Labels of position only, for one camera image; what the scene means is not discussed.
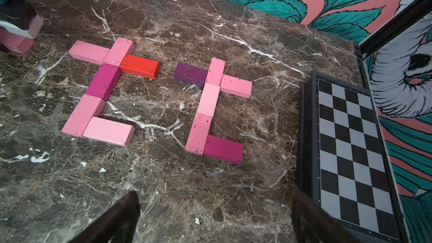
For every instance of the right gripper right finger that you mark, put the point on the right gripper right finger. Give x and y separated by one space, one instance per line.
312 224

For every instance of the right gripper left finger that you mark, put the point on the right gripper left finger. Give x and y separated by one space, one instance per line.
116 225

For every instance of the light pink block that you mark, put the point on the light pink block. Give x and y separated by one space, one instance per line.
208 101
109 131

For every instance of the pink block horizontal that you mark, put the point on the pink block horizontal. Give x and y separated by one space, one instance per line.
198 134

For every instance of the magenta block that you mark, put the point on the magenta block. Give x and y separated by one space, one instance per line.
104 81
223 149

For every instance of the dark purple block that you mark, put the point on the dark purple block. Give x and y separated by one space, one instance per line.
190 74

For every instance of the pink block top pair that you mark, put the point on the pink block top pair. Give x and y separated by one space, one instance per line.
88 52
118 52

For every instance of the light pink block edge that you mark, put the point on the light pink block edge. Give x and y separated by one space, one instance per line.
215 71

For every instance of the black white checkerboard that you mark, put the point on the black white checkerboard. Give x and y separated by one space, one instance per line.
342 163

